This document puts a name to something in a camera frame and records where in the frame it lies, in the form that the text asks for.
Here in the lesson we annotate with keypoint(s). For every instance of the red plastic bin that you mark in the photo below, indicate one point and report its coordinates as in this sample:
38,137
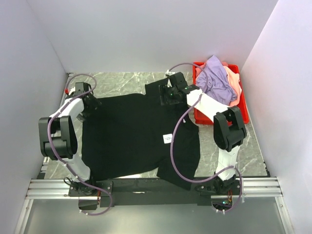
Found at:
200,118

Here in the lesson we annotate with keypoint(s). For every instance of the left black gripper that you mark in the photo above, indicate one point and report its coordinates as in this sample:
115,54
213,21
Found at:
94,104

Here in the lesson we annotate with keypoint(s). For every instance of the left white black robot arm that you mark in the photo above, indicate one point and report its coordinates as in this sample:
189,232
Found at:
57,135

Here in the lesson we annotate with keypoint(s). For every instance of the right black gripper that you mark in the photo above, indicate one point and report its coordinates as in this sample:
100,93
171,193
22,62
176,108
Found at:
164,90

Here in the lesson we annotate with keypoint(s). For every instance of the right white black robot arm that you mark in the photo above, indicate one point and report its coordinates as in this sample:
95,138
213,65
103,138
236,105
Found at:
228,126

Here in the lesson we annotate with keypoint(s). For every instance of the purple t shirt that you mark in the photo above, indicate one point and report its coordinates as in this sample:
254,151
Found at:
212,78

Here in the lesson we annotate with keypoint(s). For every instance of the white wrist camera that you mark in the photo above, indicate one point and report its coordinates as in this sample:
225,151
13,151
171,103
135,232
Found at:
168,73
70,91

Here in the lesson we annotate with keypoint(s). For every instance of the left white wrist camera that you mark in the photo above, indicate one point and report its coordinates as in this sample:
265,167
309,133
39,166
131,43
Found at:
70,91

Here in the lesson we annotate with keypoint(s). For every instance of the pink t shirt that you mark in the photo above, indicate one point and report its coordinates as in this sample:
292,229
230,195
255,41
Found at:
233,79

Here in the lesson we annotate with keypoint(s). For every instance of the black t shirt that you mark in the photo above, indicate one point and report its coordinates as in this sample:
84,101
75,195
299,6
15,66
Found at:
133,134

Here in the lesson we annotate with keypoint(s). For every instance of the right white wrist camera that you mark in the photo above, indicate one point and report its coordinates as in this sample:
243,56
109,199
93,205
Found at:
168,73

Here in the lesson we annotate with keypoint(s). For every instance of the aluminium frame rail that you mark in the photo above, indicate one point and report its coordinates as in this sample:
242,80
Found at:
57,189

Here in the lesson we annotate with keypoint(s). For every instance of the black base beam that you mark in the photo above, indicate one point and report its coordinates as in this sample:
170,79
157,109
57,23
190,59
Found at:
152,191

